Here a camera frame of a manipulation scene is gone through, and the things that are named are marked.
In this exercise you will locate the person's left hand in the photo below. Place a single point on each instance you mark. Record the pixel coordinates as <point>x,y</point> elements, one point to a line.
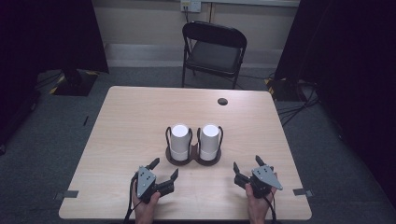
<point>144,210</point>

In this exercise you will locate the black pen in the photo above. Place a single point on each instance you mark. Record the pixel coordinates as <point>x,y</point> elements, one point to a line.
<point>85,121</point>

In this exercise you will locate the dark curtain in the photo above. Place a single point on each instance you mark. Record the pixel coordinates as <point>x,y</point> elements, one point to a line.
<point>351,62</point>
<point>46,37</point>

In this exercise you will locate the dark brown double cup holder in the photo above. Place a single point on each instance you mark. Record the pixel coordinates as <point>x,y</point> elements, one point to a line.
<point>194,156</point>

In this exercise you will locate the black folding chair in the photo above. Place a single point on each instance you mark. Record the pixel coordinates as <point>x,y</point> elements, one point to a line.
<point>213,57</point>

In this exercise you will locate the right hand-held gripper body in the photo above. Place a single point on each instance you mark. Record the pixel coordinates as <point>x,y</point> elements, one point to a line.
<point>265,178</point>

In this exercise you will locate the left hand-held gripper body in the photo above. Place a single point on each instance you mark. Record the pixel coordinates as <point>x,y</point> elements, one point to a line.
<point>145,182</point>

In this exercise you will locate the grey tape strip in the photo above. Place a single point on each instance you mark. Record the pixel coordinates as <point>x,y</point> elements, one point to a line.
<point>302,192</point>
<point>67,194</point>

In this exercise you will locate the black table grommet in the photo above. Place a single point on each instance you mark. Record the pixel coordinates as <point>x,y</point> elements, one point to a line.
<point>222,101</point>

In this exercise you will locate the black stand base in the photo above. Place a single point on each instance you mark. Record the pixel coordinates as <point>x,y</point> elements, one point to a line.
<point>74,84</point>
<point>281,90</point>

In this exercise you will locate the white wall socket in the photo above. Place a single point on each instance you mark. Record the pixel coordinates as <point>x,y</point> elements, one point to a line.
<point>190,5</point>

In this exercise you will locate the person's right hand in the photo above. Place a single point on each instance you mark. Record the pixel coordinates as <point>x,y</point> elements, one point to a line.
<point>258,207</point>

